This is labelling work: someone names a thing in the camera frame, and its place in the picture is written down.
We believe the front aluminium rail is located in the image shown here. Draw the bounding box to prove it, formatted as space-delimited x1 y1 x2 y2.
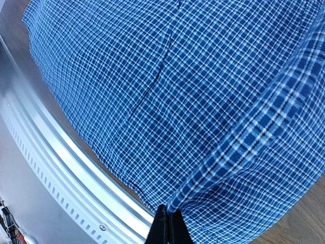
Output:
1 43 153 243

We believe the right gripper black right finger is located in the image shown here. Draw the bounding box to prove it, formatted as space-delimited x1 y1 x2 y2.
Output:
169 209 193 244

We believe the blue small-check long sleeve shirt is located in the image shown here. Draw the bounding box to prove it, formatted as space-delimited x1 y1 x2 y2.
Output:
23 1 324 243

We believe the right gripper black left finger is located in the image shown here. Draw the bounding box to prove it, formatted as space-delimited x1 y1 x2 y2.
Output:
144 204 168 244

